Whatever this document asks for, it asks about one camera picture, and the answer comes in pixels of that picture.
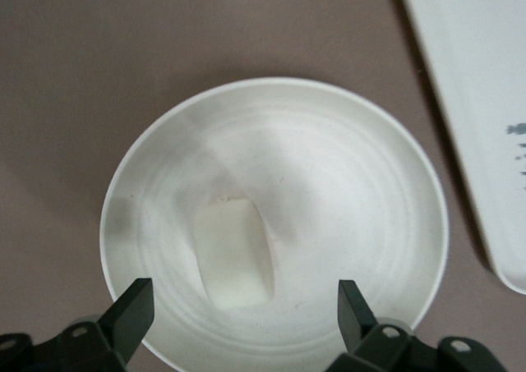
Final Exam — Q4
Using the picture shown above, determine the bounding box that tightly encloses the cream rectangular rabbit tray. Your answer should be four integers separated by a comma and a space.
395, 0, 526, 296

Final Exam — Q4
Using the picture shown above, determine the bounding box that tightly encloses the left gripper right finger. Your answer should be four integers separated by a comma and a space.
328, 279, 437, 372

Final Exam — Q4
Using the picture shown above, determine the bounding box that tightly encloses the white steamed bun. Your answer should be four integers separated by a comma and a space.
192, 195, 278, 312

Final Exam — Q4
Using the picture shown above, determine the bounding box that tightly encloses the brown table mat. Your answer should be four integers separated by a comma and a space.
0, 0, 526, 372

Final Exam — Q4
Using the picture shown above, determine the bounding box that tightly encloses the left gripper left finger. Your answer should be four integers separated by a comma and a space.
30, 278, 155, 372

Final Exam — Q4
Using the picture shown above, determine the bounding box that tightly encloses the white round plate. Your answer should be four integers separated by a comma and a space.
99, 76, 450, 372

